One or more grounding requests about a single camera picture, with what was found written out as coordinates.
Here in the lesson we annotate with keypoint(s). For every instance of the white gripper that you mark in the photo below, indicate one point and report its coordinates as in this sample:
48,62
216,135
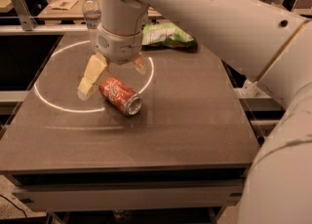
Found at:
119,47

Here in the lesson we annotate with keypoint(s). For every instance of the red coke can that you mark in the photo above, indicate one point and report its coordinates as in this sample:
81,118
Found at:
123,97

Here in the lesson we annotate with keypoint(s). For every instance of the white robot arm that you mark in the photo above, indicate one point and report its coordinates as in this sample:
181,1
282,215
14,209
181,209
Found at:
272,47

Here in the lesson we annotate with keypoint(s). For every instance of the green chip bag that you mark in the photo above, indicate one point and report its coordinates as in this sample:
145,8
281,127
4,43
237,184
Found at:
166,34

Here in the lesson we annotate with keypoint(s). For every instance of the clear plastic water bottle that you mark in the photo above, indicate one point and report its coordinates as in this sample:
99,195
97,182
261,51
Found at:
92,14

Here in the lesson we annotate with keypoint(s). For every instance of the wooden background desk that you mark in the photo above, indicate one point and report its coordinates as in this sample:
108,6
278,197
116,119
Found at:
63,10

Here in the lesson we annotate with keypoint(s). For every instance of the white card on desk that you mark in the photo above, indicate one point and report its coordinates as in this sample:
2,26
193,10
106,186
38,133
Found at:
63,4

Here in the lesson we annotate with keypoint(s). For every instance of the clear sanitizer bottle left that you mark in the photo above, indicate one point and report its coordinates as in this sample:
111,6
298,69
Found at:
249,89

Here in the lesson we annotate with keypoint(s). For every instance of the metal bracket left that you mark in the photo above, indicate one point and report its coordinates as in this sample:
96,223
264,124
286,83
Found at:
26,20

